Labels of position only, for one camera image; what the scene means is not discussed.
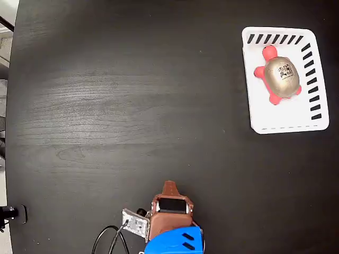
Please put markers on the reddish brown gripper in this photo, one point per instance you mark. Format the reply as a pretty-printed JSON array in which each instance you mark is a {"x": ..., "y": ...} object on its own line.
[{"x": 170, "y": 221}]

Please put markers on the red turtle toy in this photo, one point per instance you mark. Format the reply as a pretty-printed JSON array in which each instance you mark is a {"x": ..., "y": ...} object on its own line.
[{"x": 282, "y": 76}]

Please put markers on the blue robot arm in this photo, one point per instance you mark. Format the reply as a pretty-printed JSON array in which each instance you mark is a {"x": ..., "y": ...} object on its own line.
[{"x": 174, "y": 242}]

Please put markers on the white slotted plastic basket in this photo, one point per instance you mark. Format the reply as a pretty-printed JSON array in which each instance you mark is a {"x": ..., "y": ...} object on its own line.
[{"x": 265, "y": 116}]

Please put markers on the black table clamp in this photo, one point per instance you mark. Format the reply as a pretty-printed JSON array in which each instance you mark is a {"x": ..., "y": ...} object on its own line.
[{"x": 16, "y": 213}]

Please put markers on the black diagonal rod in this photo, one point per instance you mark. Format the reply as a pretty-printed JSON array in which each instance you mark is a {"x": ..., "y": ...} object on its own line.
[{"x": 6, "y": 23}]

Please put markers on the bare circuit board camera module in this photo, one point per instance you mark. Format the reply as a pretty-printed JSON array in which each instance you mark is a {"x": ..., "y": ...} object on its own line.
[{"x": 135, "y": 224}]

